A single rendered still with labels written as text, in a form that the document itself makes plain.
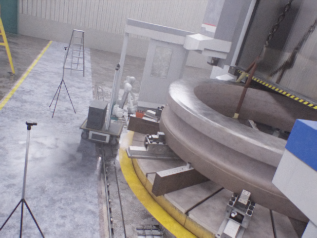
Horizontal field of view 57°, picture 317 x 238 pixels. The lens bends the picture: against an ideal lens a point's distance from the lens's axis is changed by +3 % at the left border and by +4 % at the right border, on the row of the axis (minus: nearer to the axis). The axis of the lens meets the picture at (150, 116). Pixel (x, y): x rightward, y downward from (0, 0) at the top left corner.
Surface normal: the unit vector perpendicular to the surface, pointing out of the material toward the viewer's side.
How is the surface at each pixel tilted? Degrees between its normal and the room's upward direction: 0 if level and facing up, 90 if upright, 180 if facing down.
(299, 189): 90
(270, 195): 90
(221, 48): 90
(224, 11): 90
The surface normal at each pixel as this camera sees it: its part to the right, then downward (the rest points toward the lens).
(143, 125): -0.13, 0.32
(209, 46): 0.20, 0.38
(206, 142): -0.77, 0.07
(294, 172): -0.96, -0.12
